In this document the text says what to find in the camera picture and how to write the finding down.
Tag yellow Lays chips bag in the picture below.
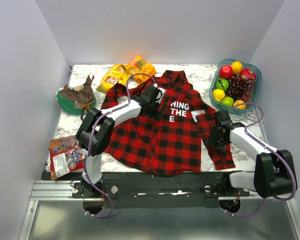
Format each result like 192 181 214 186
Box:
96 64 131 93

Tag orange fruit top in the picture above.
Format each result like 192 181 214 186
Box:
231 61 243 75

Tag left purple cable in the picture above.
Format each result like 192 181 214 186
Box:
82 72 159 191

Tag orange snack bag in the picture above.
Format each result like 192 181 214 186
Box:
126 55 156 84

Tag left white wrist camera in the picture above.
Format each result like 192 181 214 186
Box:
155 87 167 104

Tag orange fruit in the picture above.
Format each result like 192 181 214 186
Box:
231 61 243 75
233 99 247 110

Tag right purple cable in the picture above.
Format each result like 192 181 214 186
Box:
233 102 298 202

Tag green bowl with brown paper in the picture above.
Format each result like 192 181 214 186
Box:
56 75 97 115

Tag light green lime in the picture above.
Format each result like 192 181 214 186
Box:
220 96 234 107

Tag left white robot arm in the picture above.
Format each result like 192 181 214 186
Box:
76 83 166 198

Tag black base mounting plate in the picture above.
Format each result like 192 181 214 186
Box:
41 171 251 210

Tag red dragon fruit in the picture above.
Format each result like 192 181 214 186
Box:
239 68 257 82

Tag teal plastic fruit container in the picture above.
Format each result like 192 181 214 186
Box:
209 58 262 115

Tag red apple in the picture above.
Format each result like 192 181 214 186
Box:
219 65 234 80

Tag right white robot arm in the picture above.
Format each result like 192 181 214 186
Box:
205 110 298 200

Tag red candy snack bag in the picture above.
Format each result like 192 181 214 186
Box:
49 135 84 181

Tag yellow lemon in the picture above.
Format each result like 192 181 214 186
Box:
212 88 226 102

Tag orange fruit bottom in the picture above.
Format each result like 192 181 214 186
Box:
233 99 247 110

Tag purple grape bunch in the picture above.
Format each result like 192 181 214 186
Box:
225 74 256 103

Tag purple cable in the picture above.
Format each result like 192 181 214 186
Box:
233 102 298 202
82 72 159 191

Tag red black plaid shirt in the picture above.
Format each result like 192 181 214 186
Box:
100 69 236 177

